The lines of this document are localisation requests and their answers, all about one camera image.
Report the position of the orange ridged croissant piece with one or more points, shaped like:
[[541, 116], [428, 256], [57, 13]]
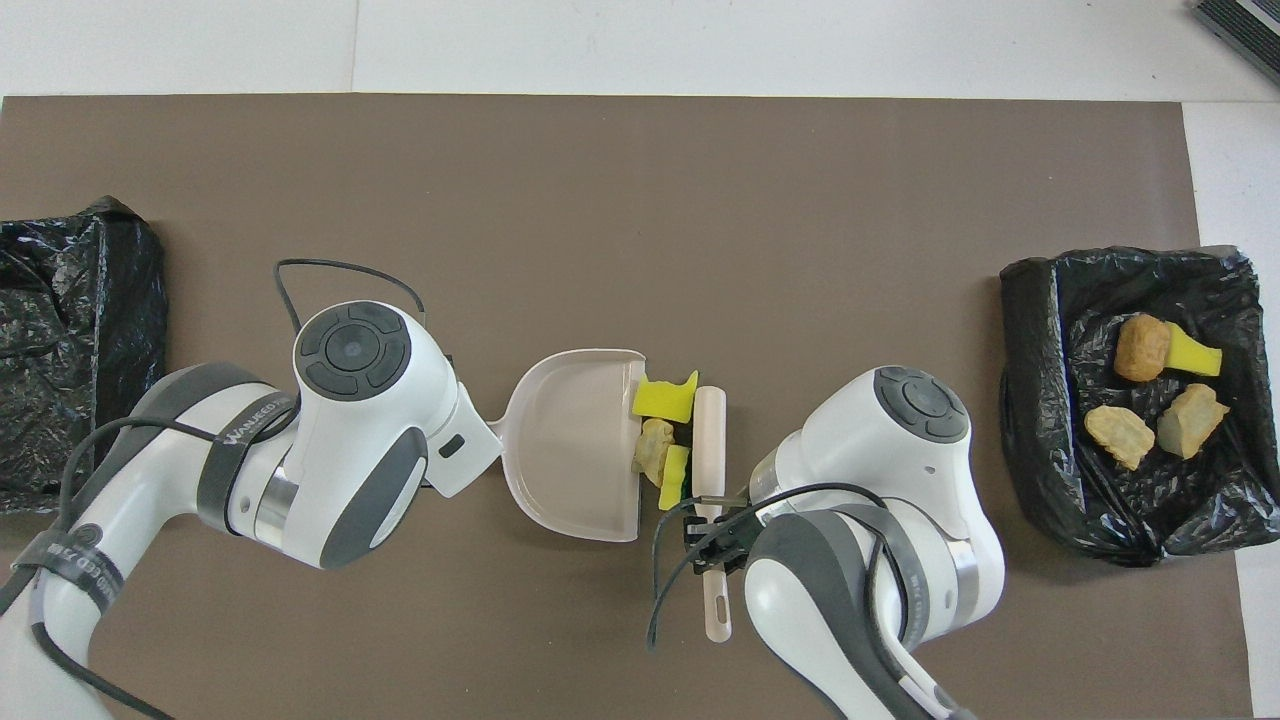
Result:
[[1120, 435]]

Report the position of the notched yellow sponge piece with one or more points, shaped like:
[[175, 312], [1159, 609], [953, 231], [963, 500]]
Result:
[[665, 400]]

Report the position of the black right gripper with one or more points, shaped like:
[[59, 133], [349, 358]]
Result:
[[745, 535]]

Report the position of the grey ribbed device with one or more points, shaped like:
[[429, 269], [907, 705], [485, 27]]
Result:
[[1245, 25]]

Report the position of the yellow sponge wedge green backing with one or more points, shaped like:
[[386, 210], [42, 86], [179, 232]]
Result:
[[675, 475]]

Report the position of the brown potato-shaped bread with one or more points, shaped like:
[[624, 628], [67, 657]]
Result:
[[1142, 348]]

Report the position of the beige hand brush black bristles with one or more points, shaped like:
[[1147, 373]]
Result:
[[710, 440]]

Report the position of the beige plastic dustpan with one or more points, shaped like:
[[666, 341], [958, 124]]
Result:
[[570, 450]]

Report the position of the plain yellow sponge wedge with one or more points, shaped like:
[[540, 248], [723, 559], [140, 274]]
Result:
[[1195, 355]]

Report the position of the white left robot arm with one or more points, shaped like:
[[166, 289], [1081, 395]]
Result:
[[360, 430]]

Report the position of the brown paper table mat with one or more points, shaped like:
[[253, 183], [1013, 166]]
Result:
[[600, 200]]

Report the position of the bin with black bag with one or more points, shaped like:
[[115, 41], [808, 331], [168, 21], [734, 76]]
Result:
[[70, 350], [1040, 450]]

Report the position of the beige paper scrap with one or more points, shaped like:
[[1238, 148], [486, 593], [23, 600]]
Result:
[[655, 445]]

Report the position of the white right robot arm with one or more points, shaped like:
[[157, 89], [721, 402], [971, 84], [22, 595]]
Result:
[[890, 480]]

